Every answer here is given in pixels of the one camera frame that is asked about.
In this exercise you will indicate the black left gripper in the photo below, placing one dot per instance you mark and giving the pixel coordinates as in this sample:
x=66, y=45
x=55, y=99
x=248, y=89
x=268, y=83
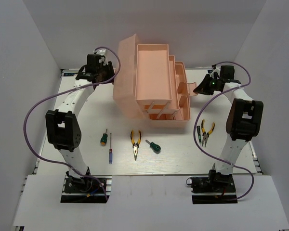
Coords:
x=109, y=69

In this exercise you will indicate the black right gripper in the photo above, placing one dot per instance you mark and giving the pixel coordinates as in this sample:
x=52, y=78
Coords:
x=203, y=88

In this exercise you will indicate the black green precision screwdriver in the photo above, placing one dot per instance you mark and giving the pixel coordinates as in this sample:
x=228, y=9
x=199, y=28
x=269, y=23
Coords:
x=199, y=133

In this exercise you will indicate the small yellow pliers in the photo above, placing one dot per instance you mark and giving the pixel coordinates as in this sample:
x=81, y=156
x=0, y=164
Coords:
x=205, y=133

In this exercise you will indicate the pink plastic toolbox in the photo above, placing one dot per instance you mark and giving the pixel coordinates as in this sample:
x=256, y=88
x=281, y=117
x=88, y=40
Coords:
x=152, y=85

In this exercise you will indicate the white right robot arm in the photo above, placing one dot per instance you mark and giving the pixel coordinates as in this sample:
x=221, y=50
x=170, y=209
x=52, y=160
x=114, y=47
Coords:
x=243, y=122

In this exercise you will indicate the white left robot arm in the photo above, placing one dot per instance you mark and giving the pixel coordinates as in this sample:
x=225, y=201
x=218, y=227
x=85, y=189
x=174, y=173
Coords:
x=63, y=130

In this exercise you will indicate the green stubby screwdriver orange cap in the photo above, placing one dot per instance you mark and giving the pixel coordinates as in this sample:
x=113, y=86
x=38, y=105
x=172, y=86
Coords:
x=104, y=137

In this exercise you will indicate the large yellow needle-nose pliers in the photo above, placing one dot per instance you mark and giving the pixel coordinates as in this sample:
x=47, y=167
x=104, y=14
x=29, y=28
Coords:
x=135, y=143

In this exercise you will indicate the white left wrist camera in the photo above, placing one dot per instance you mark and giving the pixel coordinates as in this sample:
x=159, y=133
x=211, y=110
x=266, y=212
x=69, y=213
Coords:
x=102, y=52

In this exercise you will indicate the blue handled thin screwdriver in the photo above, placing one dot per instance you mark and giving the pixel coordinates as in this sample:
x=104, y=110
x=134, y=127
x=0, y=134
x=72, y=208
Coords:
x=110, y=155

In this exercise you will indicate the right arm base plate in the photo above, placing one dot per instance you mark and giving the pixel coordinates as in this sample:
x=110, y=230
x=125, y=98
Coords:
x=205, y=193

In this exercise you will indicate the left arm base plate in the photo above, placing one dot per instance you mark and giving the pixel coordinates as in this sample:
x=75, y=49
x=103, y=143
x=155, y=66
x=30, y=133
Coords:
x=86, y=191

